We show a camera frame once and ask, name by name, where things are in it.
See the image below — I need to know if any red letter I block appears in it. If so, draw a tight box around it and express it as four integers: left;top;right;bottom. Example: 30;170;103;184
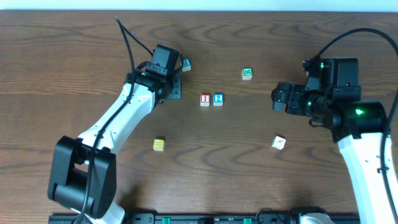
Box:
200;94;211;106

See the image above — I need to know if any blue number 2 block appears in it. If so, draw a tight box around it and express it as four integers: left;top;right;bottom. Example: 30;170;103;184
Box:
213;93;224;106

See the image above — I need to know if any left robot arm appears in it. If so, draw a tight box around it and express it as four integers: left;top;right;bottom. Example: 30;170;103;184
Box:
47;72;182;223

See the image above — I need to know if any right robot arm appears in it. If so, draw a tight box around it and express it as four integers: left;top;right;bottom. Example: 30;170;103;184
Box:
271;82;397;223

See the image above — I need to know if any blue letter P block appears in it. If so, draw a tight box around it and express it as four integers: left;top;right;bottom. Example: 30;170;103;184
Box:
182;58;192;72

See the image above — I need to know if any white block with red drawing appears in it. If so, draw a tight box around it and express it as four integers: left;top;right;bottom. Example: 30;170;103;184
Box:
271;136;286;150

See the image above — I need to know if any green letter R block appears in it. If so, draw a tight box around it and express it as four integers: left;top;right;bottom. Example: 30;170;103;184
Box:
241;67;253;80

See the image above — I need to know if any yellow wooden block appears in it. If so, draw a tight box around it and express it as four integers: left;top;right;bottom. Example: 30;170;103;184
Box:
153;139;165;152

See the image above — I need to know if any left black cable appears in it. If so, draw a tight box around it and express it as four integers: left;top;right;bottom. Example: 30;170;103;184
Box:
71;16;184;224

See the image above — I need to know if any black cable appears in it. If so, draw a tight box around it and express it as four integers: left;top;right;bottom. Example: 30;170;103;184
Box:
303;27;398;224
71;16;184;224

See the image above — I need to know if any right black cable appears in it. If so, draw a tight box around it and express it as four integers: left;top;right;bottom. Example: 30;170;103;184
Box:
303;27;398;224

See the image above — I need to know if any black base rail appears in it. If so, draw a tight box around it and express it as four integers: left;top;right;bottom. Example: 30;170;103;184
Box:
48;212;361;224

